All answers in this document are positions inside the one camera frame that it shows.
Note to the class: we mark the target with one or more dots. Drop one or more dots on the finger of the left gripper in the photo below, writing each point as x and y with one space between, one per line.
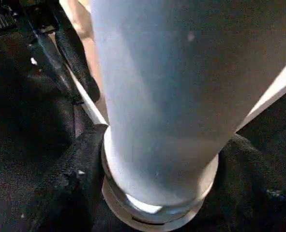
77 63

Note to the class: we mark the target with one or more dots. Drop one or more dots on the black mat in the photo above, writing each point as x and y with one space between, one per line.
22 145

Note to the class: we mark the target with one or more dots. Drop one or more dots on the white plastic table leg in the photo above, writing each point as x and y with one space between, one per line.
181 96

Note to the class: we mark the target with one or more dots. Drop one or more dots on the white plastic table top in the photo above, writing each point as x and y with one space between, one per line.
152 217

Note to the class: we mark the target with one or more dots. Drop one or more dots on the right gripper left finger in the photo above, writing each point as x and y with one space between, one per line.
65 183

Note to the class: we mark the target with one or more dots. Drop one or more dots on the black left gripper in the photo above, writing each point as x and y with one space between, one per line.
17 14

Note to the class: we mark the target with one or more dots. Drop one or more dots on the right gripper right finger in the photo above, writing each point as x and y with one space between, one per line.
249 188

